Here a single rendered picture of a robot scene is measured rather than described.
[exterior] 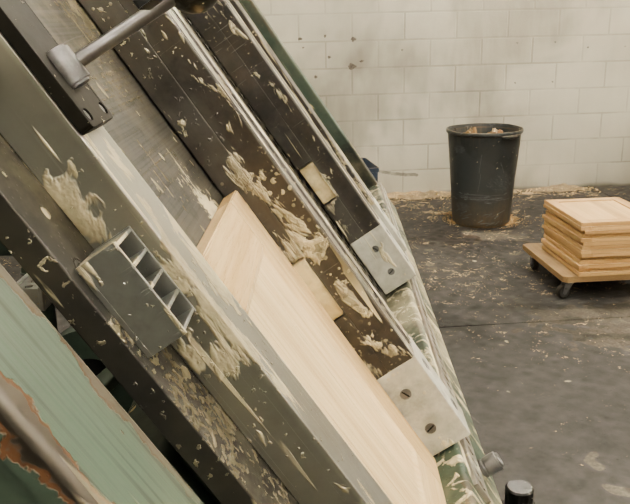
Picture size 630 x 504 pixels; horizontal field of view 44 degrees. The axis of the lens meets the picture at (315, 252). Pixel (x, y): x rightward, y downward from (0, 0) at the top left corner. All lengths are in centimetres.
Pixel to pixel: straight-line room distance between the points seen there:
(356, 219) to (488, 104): 495
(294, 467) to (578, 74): 615
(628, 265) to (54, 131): 383
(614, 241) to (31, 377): 391
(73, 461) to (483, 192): 507
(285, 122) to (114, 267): 100
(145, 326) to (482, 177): 484
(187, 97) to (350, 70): 528
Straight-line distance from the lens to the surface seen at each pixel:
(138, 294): 48
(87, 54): 53
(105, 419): 32
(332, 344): 85
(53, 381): 30
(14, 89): 51
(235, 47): 145
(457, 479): 94
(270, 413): 55
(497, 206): 536
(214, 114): 86
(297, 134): 145
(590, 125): 671
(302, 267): 88
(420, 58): 621
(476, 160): 525
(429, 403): 96
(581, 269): 412
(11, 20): 51
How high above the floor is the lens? 141
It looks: 17 degrees down
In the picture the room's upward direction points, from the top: 1 degrees counter-clockwise
